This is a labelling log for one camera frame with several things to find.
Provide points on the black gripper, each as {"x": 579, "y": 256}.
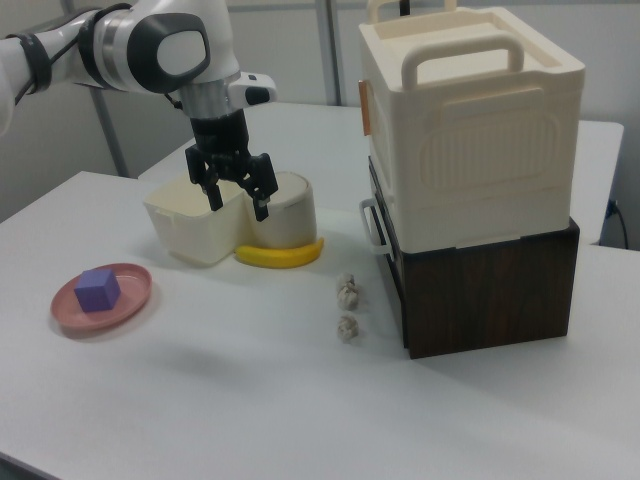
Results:
{"x": 220, "y": 135}

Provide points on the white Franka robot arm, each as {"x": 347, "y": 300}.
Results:
{"x": 165, "y": 50}

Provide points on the purple cube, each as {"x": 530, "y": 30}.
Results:
{"x": 97, "y": 289}

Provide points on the cream square container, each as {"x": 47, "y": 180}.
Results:
{"x": 192, "y": 232}

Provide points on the cream round container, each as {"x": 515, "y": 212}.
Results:
{"x": 295, "y": 215}

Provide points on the yellow banana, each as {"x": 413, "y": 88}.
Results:
{"x": 280, "y": 256}

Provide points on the pink plate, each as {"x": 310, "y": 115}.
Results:
{"x": 131, "y": 285}

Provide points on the small crumpled paper ball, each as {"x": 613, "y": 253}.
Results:
{"x": 346, "y": 279}

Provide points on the black pole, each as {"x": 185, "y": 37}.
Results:
{"x": 405, "y": 6}

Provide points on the dark wood box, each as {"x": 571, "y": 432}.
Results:
{"x": 490, "y": 295}

